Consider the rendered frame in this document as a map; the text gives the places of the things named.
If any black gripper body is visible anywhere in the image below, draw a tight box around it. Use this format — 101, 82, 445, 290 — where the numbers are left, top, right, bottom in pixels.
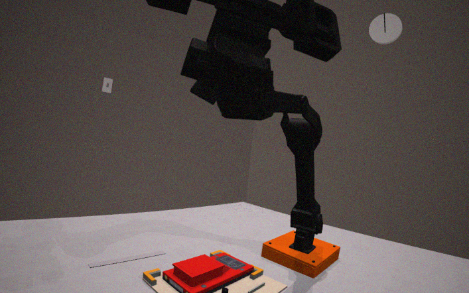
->
146, 0, 342, 62

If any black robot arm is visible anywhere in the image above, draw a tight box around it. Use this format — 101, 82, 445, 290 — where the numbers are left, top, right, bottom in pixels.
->
180, 18, 323, 254

